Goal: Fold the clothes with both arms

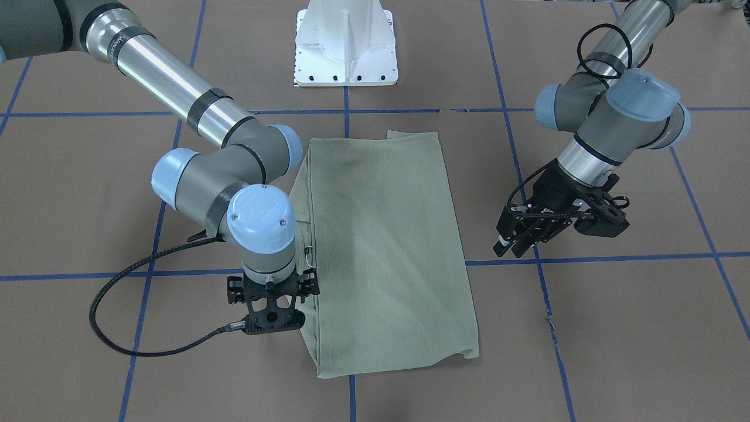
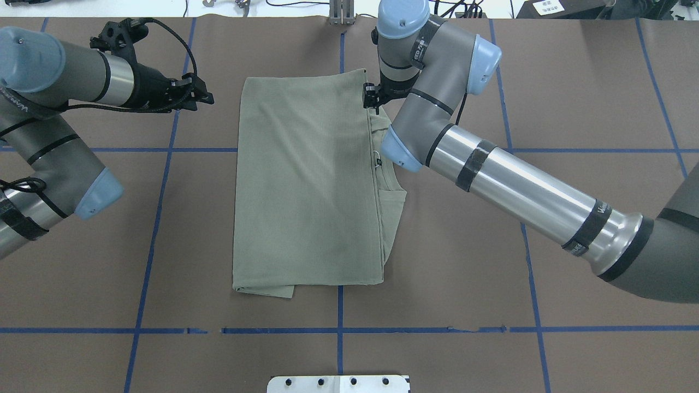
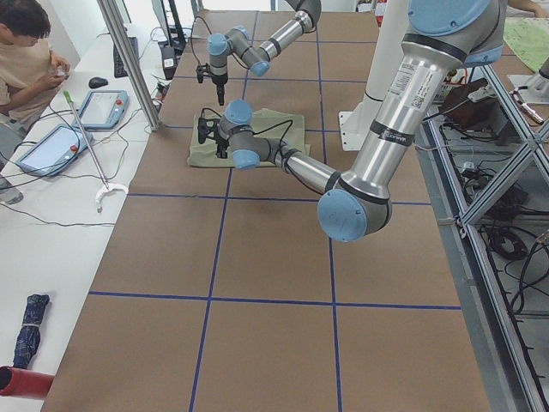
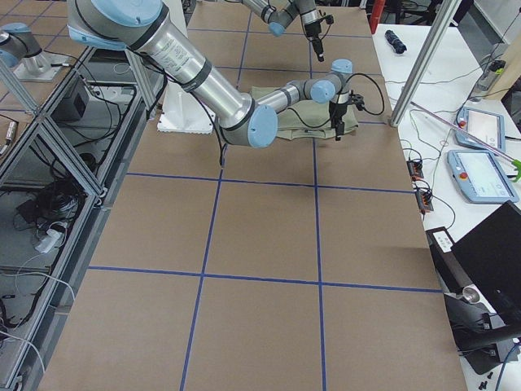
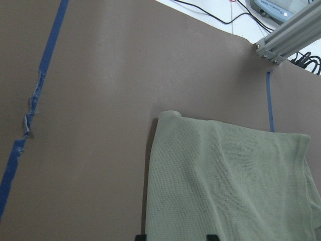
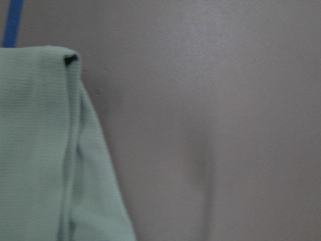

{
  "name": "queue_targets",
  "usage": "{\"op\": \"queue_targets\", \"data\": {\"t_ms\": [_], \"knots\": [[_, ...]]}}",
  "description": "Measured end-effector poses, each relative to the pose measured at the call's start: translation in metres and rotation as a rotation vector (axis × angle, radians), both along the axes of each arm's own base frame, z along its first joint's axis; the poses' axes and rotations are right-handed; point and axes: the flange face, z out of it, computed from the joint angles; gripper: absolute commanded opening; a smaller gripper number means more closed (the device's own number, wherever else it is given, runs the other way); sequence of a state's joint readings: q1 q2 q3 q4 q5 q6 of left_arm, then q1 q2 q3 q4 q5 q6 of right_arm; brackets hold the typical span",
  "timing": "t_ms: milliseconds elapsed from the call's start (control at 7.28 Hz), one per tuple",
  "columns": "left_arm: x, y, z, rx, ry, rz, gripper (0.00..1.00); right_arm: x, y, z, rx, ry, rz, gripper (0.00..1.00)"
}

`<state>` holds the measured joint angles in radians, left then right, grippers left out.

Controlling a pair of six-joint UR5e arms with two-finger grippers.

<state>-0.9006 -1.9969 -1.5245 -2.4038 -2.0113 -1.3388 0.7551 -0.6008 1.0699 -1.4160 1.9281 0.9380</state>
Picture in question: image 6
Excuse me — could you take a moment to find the green long-sleeve shirt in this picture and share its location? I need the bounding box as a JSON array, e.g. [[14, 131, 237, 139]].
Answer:
[[1, 46, 136, 240]]

